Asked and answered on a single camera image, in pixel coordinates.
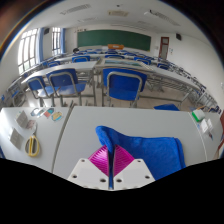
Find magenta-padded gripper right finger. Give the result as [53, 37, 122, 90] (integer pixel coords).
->
[112, 143, 157, 191]

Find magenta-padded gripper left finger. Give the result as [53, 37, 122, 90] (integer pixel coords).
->
[66, 144, 111, 190]

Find blue towel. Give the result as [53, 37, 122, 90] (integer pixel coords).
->
[95, 125, 187, 190]

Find small colourful sticker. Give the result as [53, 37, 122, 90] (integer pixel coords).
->
[30, 107, 41, 117]
[42, 107, 55, 119]
[51, 110, 65, 123]

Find blue chair seat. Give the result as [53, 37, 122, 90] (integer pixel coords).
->
[153, 103, 181, 112]

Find white folded paper card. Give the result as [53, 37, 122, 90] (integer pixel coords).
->
[15, 110, 30, 128]
[9, 128, 25, 150]

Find small white box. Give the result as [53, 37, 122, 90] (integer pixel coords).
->
[206, 117, 215, 130]
[199, 119, 210, 133]

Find green and white box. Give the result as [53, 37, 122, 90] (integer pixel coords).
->
[191, 109, 206, 122]

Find long grey desk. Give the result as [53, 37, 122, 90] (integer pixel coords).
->
[20, 60, 98, 85]
[94, 59, 203, 96]

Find rows of grey desks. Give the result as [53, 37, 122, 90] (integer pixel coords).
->
[43, 49, 216, 101]

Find wooden lectern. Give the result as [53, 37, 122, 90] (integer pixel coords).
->
[106, 43, 125, 51]

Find brown door with window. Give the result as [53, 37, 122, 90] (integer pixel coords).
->
[158, 36, 171, 61]

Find blue curtain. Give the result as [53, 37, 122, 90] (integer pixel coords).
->
[35, 27, 46, 65]
[59, 27, 67, 55]

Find large window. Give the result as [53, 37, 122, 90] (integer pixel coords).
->
[16, 28, 40, 75]

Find green chalkboard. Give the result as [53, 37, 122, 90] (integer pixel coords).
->
[76, 29, 152, 52]

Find narrow window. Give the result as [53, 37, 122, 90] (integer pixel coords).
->
[51, 26, 63, 56]

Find ceiling air conditioner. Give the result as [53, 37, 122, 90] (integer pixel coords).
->
[106, 9, 130, 18]

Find ceiling projector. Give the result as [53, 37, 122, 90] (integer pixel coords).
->
[143, 9, 158, 18]

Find group of ceiling lights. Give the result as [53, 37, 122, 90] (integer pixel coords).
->
[59, 2, 176, 28]

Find yellow-handled scissors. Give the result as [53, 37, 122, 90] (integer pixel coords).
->
[24, 134, 41, 158]

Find blue chair with metal frame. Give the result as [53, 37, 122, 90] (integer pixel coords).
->
[46, 68, 88, 107]
[101, 67, 148, 108]
[25, 75, 56, 108]

